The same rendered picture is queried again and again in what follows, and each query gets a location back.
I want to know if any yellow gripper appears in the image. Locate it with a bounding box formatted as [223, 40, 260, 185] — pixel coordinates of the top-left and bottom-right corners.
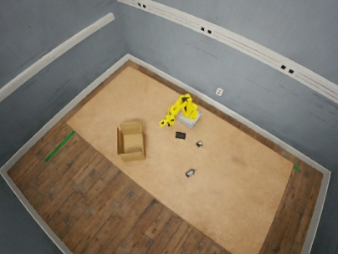
[159, 116, 175, 127]

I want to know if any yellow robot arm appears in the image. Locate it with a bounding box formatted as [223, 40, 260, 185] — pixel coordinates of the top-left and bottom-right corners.
[168, 94, 198, 122]

